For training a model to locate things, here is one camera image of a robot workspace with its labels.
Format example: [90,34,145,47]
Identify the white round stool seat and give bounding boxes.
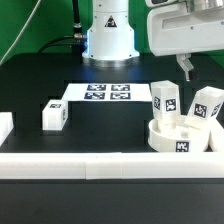
[148,116,210,152]

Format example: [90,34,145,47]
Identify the white AprilTag marker sheet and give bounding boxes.
[62,83,152,102]

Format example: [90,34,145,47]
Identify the white left fence block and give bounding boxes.
[0,112,14,147]

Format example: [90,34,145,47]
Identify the black cable horizontal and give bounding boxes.
[38,33,87,54]

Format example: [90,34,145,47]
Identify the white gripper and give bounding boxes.
[147,3,224,81]

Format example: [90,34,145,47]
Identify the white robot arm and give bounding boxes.
[82,0,224,81]

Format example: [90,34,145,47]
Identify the grey thin cable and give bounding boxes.
[0,0,43,66]

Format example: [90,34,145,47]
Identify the white front fence bar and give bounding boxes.
[0,152,224,180]

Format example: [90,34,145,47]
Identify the black cable vertical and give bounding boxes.
[72,0,82,29]

